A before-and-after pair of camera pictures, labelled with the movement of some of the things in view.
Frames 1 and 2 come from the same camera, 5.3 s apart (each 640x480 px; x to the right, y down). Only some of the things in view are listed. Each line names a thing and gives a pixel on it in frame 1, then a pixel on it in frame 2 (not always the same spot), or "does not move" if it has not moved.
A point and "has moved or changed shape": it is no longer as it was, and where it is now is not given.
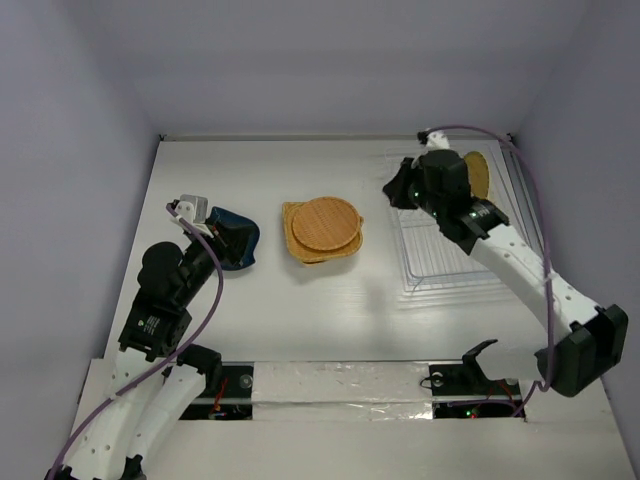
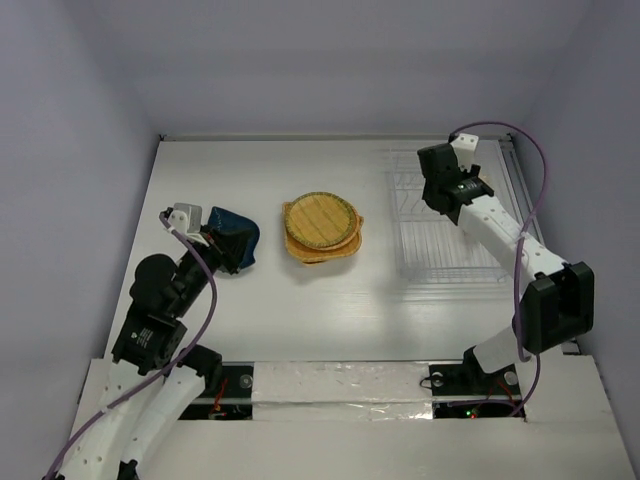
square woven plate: x=304 y=252 does not move
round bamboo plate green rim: x=478 y=173 has moved or changed shape
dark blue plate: x=224 y=215 does not move
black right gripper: x=400 y=186 to x=435 y=163
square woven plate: x=309 y=255 does not move
